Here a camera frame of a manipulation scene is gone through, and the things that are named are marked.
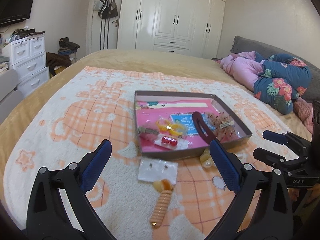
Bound sheer dotted bow clip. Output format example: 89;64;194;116
208;112;238;142

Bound maroon oval hair clip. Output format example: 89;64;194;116
192;112;216;145

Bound clear yellowish flower clip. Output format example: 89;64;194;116
200;148;214;168

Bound yellow hair ties bag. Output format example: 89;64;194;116
156;117;188;138

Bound pink fuzzy hair clip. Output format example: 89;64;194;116
137;126;159;141

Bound person's right hand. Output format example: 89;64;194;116
288;189;301;202

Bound pink knitted blanket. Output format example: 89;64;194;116
293;97;313;133

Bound blue floral quilt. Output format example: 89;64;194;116
253;60;311;115

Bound grey headboard cushion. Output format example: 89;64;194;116
231;35;319;102

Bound tan bed cover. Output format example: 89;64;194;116
1;49;312;202

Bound brown cardboard tray box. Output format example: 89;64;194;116
135;90;252;160

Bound grey chair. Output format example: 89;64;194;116
0;69;23;123

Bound white plastic drawer cabinet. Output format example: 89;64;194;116
2;33;50;98

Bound white built-in wardrobe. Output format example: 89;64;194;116
117;0;226;59

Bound dark clothes pile on stool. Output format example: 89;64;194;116
57;37;80;56

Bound white room door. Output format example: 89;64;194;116
86;0;122;54

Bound bags hanging on door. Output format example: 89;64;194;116
93;0;118;20

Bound black wall television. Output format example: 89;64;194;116
1;0;33;28

